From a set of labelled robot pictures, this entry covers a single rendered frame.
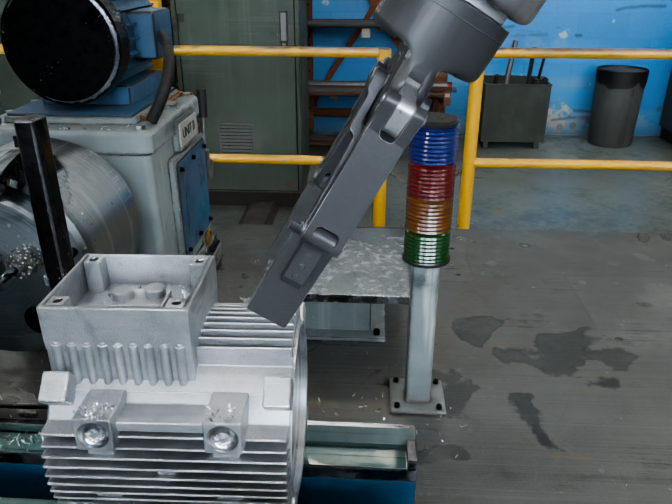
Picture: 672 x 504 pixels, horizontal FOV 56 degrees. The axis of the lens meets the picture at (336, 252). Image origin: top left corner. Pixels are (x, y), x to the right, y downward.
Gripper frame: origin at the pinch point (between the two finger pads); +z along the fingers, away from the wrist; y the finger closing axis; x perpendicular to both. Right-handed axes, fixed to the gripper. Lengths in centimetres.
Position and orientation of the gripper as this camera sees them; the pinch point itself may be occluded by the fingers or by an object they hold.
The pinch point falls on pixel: (293, 258)
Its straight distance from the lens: 45.1
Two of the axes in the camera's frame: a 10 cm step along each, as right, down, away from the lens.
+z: -5.1, 7.7, 3.9
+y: -0.6, 4.2, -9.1
